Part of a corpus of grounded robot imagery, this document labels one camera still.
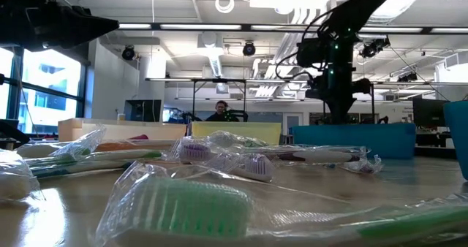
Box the wrapped orange toothbrush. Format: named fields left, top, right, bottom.
left=14, top=138, right=177, bottom=159

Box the wrapped white toothbrush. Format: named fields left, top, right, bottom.
left=0, top=148, right=45, bottom=205

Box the black ceiling spotlight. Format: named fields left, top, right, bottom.
left=121, top=45, right=136, bottom=61
left=360, top=37, right=391, bottom=59
left=242, top=41, right=257, bottom=57

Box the person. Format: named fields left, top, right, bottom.
left=204, top=99, right=241, bottom=123

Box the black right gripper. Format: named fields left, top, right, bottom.
left=306, top=31, right=372, bottom=126

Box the yellow plastic bin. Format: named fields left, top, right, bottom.
left=191, top=121, right=282, bottom=146

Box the long ceiling light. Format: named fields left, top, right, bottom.
left=159, top=23, right=243, bottom=31
left=360, top=26, right=423, bottom=34

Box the black computer monitor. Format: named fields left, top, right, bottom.
left=123, top=99, right=162, bottom=123
left=412, top=97, right=449, bottom=128

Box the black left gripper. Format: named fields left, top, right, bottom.
left=0, top=0, right=120, bottom=52

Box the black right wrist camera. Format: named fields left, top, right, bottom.
left=295, top=38, right=323, bottom=68

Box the large blue plastic bin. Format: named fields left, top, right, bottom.
left=291, top=122, right=417, bottom=160

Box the black workstation frame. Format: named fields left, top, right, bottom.
left=190, top=77, right=248, bottom=124

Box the wrapped blue toothbrush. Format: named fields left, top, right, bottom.
left=31, top=160, right=135, bottom=180

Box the white cable coil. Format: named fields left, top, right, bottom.
left=214, top=0, right=235, bottom=15

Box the pile of wrapped toothbrushes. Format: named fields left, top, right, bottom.
left=204, top=152, right=276, bottom=183

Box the orange plastic bin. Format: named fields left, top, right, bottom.
left=57, top=117, right=188, bottom=143

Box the small blue plastic bin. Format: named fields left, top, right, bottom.
left=443, top=100, right=468, bottom=181

